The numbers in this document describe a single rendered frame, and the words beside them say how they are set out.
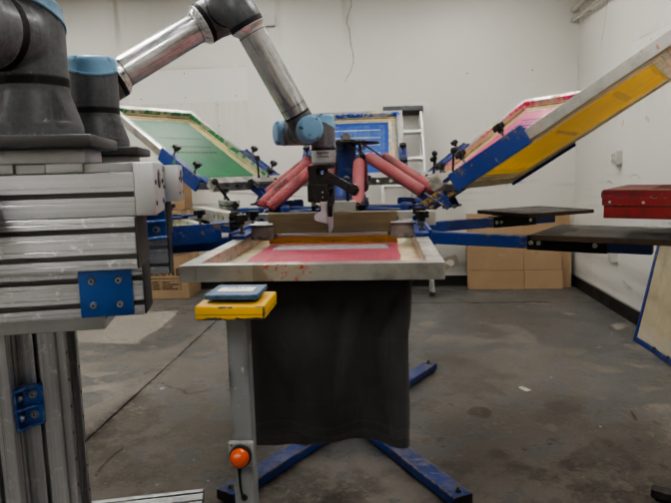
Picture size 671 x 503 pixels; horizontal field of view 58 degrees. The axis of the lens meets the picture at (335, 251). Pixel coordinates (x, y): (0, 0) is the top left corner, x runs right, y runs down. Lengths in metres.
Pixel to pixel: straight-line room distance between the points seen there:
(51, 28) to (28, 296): 0.45
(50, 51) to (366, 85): 5.08
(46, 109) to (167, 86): 5.35
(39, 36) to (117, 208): 0.29
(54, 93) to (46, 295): 0.35
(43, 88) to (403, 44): 5.20
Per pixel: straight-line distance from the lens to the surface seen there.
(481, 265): 6.04
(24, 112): 1.11
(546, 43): 6.31
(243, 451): 1.23
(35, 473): 1.52
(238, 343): 1.18
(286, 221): 1.92
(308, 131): 1.70
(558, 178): 6.25
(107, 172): 1.09
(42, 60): 1.13
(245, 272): 1.35
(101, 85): 1.61
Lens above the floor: 1.19
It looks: 8 degrees down
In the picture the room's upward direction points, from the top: 2 degrees counter-clockwise
